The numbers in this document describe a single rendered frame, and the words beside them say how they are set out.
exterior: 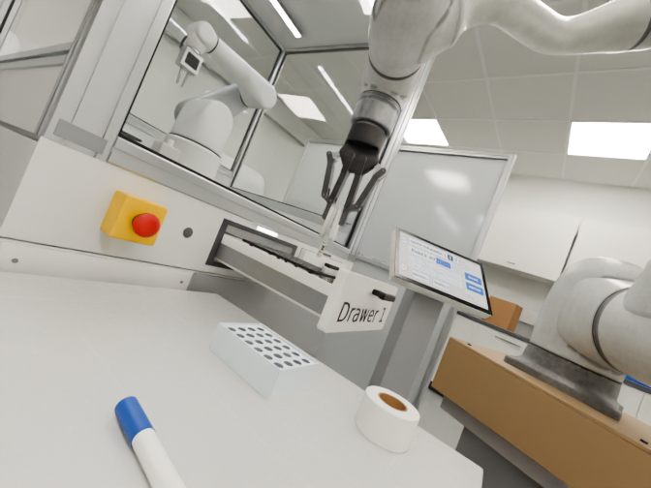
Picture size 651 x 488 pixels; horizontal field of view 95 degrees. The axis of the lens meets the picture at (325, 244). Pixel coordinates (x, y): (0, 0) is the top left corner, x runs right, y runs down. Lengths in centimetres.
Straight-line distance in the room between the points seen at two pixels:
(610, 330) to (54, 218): 87
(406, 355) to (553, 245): 268
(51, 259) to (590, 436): 83
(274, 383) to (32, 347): 23
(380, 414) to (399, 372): 121
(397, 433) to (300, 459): 13
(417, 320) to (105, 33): 144
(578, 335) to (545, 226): 331
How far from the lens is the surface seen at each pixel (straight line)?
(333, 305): 50
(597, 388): 77
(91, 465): 28
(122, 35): 61
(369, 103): 64
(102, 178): 59
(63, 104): 58
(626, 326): 66
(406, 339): 156
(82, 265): 62
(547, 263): 390
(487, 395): 69
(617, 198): 452
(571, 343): 74
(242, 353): 41
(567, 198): 450
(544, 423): 65
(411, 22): 52
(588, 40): 86
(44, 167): 58
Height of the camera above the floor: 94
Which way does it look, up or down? 2 degrees up
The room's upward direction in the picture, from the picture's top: 22 degrees clockwise
